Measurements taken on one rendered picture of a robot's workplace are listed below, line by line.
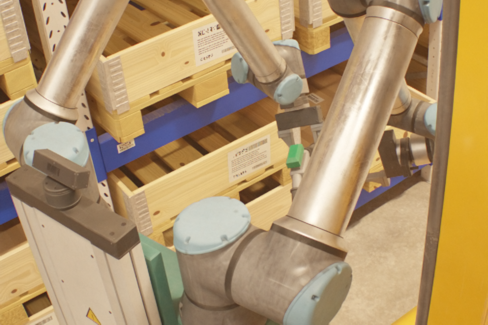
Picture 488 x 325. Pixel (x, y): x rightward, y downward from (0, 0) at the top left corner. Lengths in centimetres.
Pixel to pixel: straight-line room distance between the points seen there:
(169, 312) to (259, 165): 158
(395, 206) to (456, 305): 261
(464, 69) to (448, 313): 54
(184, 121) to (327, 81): 152
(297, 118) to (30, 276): 117
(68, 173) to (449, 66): 69
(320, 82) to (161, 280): 280
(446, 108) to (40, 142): 91
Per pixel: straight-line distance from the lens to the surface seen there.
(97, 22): 175
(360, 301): 354
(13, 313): 280
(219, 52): 268
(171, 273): 167
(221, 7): 176
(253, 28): 183
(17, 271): 269
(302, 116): 214
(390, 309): 351
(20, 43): 228
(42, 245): 159
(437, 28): 369
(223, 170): 293
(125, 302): 144
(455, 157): 125
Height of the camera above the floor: 265
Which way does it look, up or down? 36 degrees down
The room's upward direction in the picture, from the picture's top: 6 degrees counter-clockwise
